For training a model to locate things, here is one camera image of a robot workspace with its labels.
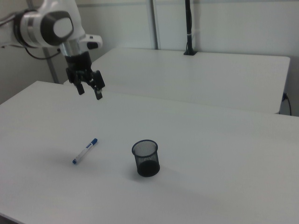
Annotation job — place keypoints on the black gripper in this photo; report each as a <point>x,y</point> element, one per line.
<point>78,63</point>

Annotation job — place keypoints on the white marker with blue cap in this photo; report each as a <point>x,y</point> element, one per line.
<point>85,151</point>

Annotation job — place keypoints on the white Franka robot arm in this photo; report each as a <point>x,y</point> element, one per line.
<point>32,25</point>

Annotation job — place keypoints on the black mesh pen cup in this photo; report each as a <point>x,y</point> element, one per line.
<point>148,168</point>

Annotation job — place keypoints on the white side table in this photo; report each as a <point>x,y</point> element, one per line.
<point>198,77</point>

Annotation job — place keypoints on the grey wall partition profile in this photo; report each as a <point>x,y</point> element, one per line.
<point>155,23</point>

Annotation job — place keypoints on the black camera pole with clamp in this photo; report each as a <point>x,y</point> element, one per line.
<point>189,35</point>

